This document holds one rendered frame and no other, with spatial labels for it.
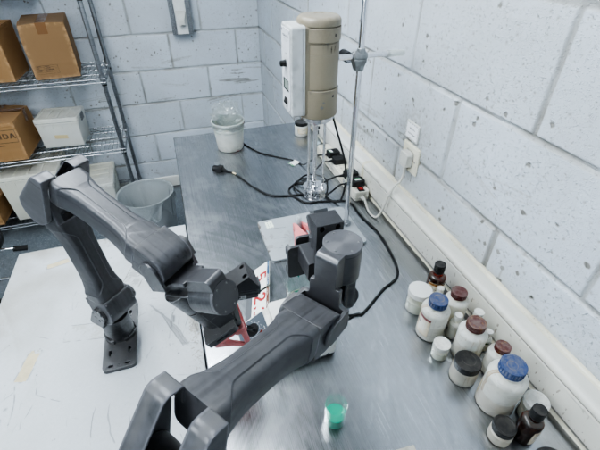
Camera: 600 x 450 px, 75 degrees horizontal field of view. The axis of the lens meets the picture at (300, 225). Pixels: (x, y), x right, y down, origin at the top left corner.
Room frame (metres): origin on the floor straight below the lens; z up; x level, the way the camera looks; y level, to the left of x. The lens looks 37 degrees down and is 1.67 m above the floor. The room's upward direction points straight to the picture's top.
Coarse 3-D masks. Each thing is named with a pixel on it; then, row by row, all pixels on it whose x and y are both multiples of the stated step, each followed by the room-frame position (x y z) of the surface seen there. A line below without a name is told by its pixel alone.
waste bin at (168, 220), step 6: (144, 180) 2.12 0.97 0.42; (156, 180) 2.12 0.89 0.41; (162, 180) 2.11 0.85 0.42; (126, 186) 2.05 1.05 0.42; (120, 192) 1.98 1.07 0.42; (162, 216) 1.87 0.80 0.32; (168, 216) 1.90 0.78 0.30; (174, 216) 1.95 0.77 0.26; (156, 222) 1.84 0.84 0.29; (162, 222) 1.87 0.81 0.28; (168, 222) 1.89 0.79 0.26; (174, 222) 1.94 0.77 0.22
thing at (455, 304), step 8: (456, 288) 0.64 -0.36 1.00; (464, 288) 0.64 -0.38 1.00; (448, 296) 0.63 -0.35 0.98; (456, 296) 0.62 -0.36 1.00; (464, 296) 0.61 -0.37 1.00; (448, 304) 0.62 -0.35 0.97; (456, 304) 0.61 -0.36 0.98; (464, 304) 0.61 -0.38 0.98; (464, 312) 0.61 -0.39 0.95; (448, 320) 0.61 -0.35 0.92
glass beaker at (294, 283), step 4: (296, 276) 0.62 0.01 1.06; (300, 276) 0.62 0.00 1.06; (304, 276) 0.62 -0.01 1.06; (284, 280) 0.60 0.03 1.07; (288, 280) 0.60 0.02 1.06; (292, 280) 0.61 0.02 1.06; (296, 280) 0.61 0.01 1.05; (300, 280) 0.62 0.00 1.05; (304, 280) 0.61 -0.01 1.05; (284, 284) 0.59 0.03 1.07; (288, 284) 0.60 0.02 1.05; (292, 284) 0.61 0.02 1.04; (296, 284) 0.62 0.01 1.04; (300, 284) 0.62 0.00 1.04; (304, 284) 0.61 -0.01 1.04; (308, 284) 0.61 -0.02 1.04; (288, 288) 0.60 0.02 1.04; (292, 288) 0.61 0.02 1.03; (296, 288) 0.62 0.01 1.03; (288, 292) 0.57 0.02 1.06
